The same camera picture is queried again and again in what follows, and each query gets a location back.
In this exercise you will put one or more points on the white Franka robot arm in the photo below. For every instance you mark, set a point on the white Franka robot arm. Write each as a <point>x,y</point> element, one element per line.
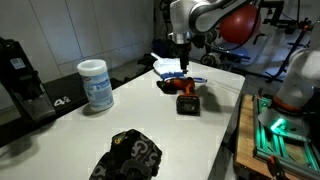
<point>200,13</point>

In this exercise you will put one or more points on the white dustpan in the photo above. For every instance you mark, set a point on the white dustpan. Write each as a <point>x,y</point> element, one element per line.
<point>165,65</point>

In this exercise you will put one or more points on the orange black clamp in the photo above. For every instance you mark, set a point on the orange black clamp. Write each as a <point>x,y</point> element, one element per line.
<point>274,165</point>

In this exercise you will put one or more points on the grey robot mount plate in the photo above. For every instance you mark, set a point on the grey robot mount plate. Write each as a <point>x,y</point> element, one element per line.
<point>266,120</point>

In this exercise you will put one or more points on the wooden board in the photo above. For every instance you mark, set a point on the wooden board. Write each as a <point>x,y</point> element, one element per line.
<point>245,133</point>

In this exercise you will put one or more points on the black exercise rack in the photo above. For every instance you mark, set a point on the black exercise rack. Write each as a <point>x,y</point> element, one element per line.
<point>286,63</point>

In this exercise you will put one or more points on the white wipes canister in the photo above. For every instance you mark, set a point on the white wipes canister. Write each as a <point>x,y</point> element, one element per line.
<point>96,86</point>

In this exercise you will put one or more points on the black upright device with label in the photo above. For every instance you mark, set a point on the black upright device with label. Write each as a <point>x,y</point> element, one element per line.
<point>20,83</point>

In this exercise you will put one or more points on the white wall cabinet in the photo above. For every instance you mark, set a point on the white wall cabinet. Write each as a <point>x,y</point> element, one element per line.
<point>83,26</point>

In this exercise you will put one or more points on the small round metal weight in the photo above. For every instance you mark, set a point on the small round metal weight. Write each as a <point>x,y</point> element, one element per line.
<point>209,60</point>

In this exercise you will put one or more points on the aluminium frame with green light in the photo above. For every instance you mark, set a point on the aluminium frame with green light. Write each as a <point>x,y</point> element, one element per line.
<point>266,146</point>

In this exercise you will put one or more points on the red exercise ball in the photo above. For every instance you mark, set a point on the red exercise ball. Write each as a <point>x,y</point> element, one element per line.
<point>240,25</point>

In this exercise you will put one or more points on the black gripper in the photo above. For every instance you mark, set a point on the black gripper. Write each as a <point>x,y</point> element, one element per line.
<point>183,50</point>

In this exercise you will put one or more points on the blue padded bench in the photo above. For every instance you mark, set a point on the blue padded bench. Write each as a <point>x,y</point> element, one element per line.
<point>233,51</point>

